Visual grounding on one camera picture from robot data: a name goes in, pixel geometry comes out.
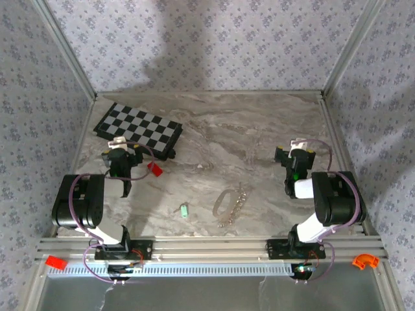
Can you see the grey metal sheet panel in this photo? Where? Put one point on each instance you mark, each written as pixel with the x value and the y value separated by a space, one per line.
pixel 194 294

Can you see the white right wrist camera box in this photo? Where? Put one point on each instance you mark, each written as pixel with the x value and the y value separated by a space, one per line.
pixel 299 144

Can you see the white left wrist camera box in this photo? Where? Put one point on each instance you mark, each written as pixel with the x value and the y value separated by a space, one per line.
pixel 117 142

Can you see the red flat plastic brick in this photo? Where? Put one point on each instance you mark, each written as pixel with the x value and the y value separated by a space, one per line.
pixel 56 262

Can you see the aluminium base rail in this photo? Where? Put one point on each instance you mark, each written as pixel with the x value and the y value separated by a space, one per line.
pixel 210 249

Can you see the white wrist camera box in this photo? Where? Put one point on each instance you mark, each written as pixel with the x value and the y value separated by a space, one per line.
pixel 299 144
pixel 117 142

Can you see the small red plastic block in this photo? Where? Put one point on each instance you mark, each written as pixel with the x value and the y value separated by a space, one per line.
pixel 155 168

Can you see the black and grey chessboard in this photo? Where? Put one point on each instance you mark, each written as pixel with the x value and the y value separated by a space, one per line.
pixel 139 128

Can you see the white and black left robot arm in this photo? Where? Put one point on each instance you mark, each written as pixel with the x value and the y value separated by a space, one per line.
pixel 87 197

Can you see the aluminium table end rail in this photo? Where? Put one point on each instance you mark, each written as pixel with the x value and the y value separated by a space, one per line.
pixel 210 93

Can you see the aluminium frame post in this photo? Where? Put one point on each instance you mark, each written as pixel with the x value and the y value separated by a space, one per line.
pixel 65 48
pixel 351 48

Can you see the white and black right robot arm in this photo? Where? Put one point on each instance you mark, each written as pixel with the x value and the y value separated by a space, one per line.
pixel 337 201

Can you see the small circuit board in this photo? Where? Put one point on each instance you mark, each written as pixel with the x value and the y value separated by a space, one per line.
pixel 303 269
pixel 124 269

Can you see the orange plastic pipe elbow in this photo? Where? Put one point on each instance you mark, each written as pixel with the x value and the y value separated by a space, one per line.
pixel 360 260

